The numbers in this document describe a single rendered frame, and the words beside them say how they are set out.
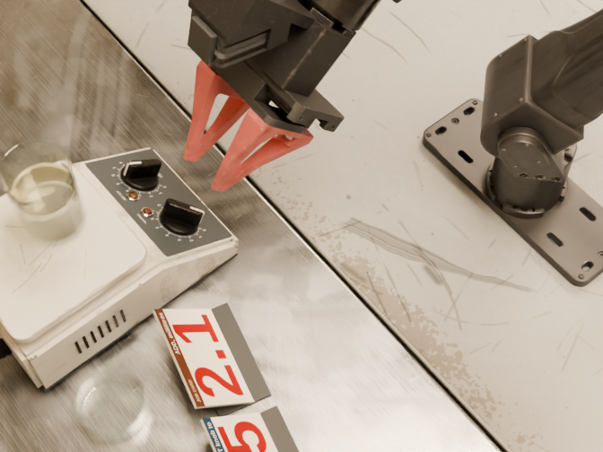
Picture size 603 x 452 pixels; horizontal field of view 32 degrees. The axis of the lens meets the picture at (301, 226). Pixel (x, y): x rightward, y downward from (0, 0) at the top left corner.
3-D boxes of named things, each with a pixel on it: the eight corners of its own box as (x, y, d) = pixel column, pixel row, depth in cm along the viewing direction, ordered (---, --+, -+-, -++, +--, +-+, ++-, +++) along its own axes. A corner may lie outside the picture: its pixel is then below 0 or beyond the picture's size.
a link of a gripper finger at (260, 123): (207, 206, 74) (285, 102, 72) (150, 143, 77) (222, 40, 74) (259, 212, 80) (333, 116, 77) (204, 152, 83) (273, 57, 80)
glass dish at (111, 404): (160, 426, 82) (155, 416, 80) (93, 456, 81) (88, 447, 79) (134, 368, 85) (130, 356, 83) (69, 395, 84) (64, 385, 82)
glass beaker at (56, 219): (39, 186, 84) (13, 126, 77) (101, 202, 83) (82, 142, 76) (6, 248, 81) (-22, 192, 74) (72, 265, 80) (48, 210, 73)
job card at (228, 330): (227, 304, 88) (223, 280, 84) (271, 395, 83) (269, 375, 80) (159, 332, 86) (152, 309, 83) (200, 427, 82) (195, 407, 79)
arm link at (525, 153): (500, 139, 79) (576, 148, 79) (506, 49, 84) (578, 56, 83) (488, 185, 85) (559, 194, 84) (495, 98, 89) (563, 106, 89)
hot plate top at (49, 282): (68, 160, 86) (65, 153, 85) (153, 258, 81) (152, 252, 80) (-62, 242, 82) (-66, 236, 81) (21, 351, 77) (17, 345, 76)
